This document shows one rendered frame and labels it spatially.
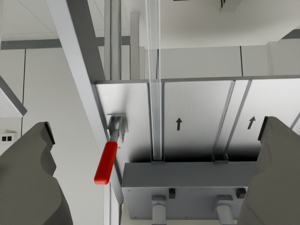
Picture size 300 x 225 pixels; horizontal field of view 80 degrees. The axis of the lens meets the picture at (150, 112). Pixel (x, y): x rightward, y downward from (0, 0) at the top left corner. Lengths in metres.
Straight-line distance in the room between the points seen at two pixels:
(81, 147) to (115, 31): 1.67
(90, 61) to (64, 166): 1.99
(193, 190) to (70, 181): 1.94
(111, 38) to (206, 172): 0.42
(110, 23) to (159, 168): 0.41
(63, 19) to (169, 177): 0.26
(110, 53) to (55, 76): 1.81
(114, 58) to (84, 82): 0.29
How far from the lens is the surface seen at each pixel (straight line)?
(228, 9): 0.70
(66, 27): 0.22
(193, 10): 0.75
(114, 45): 0.53
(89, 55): 0.24
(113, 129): 0.27
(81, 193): 2.18
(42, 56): 2.46
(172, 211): 0.40
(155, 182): 0.32
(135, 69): 0.64
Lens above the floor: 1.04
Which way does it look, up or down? 5 degrees down
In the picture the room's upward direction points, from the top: 179 degrees clockwise
